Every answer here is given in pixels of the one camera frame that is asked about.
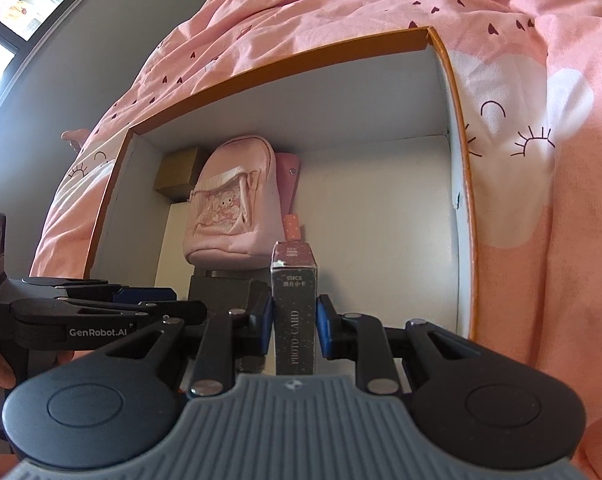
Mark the dark grey box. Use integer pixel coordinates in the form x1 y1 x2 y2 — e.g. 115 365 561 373
188 271 256 315

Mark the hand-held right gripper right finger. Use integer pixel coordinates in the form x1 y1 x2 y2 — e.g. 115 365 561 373
316 294 484 395

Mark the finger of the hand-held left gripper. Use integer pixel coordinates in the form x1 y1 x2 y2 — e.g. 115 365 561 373
27 276 177 307
10 297 208 333

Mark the pink cloud print blanket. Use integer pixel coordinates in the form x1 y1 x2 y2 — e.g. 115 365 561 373
28 0 602 480

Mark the orange cardboard box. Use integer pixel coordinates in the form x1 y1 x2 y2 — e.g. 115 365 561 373
84 25 482 347

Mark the small gold box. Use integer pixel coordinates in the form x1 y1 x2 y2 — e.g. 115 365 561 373
154 146 213 200

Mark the pink snap wallet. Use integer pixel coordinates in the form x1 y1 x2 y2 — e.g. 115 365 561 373
275 152 300 217

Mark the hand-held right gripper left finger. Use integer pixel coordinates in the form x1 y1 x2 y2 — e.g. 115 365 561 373
100 280 276 397

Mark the pink dotted tag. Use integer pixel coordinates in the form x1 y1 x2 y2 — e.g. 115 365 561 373
282 213 304 243

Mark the grey card box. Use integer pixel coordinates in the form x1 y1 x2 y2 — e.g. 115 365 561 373
270 240 319 377

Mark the small pink backpack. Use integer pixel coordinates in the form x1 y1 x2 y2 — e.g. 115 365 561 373
182 134 282 268

